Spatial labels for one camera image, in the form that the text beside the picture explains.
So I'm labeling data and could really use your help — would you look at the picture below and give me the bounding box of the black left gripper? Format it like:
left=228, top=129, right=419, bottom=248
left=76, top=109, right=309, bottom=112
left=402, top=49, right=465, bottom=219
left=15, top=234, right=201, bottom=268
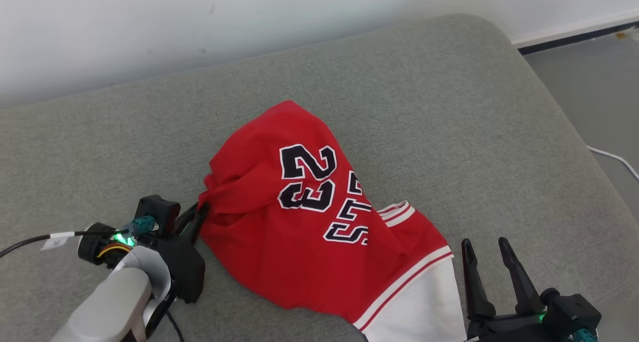
left=150, top=202, right=209, bottom=304

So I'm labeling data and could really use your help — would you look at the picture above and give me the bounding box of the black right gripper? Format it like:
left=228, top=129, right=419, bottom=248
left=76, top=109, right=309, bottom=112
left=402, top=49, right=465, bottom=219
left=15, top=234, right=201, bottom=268
left=461, top=237, right=552, bottom=342

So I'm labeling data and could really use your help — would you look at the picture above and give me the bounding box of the red jersey number 23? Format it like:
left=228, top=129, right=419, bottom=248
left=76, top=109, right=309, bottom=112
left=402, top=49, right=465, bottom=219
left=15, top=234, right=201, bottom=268
left=197, top=100, right=467, bottom=342

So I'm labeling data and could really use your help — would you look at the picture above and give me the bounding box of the grey fabric sofa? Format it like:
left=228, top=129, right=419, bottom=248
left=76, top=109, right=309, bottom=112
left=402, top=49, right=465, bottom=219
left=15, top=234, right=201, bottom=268
left=0, top=13, right=639, bottom=342

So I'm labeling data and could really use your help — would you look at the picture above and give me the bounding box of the white baseboard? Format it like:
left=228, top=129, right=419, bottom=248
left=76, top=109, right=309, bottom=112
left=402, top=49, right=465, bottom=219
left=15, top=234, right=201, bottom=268
left=512, top=10, right=639, bottom=55

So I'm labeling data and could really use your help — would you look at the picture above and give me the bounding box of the white floor cable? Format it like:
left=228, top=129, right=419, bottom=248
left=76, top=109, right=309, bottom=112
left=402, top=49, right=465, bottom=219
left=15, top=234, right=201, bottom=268
left=587, top=145, right=639, bottom=183

